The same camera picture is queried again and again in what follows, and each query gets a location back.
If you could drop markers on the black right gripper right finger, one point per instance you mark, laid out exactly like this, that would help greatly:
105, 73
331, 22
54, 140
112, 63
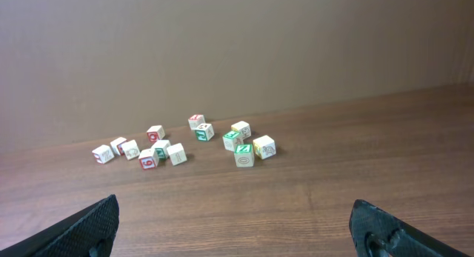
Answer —
377, 233

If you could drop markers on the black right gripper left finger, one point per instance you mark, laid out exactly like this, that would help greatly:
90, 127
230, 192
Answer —
89, 232

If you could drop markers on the red number six block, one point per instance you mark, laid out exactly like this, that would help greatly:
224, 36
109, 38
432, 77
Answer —
148, 159

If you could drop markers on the wooden block letter Z side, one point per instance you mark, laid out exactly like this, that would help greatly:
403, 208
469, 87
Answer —
103, 154

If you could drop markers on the red edged wooden block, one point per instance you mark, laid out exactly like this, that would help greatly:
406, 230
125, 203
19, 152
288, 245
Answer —
116, 145

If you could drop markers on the wooden block animal drawing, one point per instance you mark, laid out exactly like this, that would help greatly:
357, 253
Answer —
130, 149

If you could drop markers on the green letter wooden block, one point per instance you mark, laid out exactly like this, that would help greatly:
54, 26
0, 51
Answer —
160, 147

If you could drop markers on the wooden block number one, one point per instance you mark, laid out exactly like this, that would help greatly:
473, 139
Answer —
177, 154

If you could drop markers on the red letter Q block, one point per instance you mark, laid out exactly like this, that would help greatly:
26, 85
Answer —
155, 133

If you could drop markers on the yellow turtle wooden block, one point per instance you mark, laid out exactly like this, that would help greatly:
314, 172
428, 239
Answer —
264, 147

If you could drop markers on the green letter Z block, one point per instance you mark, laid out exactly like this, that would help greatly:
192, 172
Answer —
244, 155

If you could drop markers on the green bordered picture block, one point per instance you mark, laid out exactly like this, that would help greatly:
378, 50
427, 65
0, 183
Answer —
204, 132

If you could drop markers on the red letter X block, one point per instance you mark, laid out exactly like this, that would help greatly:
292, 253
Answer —
195, 120

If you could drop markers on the yellow edged wooden block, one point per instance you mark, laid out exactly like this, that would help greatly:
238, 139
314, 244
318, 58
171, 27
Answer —
243, 128

